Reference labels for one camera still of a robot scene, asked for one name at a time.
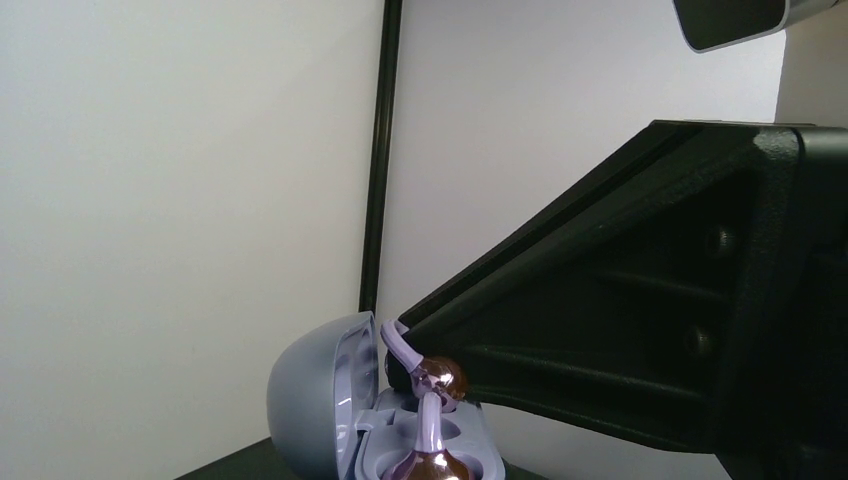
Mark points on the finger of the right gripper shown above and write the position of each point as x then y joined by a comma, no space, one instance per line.
604,310

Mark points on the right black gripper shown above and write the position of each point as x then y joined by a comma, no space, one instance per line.
789,415

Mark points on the purple earbud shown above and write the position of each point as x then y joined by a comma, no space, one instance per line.
435,374
429,458

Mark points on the lavender earbud charging case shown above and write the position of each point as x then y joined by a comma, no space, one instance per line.
326,413

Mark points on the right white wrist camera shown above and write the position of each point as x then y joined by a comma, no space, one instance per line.
708,25

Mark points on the rear black enclosure post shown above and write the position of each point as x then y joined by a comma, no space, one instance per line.
380,155

